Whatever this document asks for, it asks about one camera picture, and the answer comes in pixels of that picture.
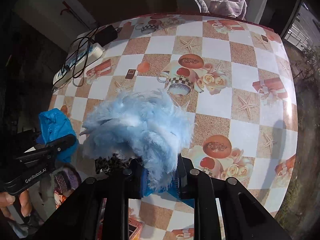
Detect purple knit scrunchie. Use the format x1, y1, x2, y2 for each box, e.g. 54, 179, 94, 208
54, 165, 82, 197

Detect light blue fluffy scrunchie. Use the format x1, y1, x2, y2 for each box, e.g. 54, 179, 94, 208
82, 89, 194, 191

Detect blue fabric scrunchie elongated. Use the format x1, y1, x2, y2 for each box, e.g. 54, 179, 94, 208
148, 170, 194, 208

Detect leopard print scrunchie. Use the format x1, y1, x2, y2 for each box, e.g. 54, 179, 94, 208
94, 154, 132, 175

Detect person's left hand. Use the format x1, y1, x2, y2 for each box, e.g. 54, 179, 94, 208
0, 189, 33, 218

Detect orange white tissue pack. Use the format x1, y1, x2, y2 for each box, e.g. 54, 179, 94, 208
54, 190, 67, 209

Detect red patterned box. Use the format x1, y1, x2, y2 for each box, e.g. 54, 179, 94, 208
128, 217, 144, 240

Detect white power strip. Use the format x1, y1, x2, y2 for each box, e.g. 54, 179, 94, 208
53, 41, 104, 89

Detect checkered printed tablecloth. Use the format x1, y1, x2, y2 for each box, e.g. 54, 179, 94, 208
49, 14, 298, 239

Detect black power adapter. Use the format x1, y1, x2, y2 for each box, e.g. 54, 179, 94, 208
94, 25, 118, 47

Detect pink clothes on chair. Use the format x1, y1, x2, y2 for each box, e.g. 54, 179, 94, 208
176, 0, 247, 20

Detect black cable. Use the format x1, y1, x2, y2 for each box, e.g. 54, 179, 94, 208
51, 26, 101, 93

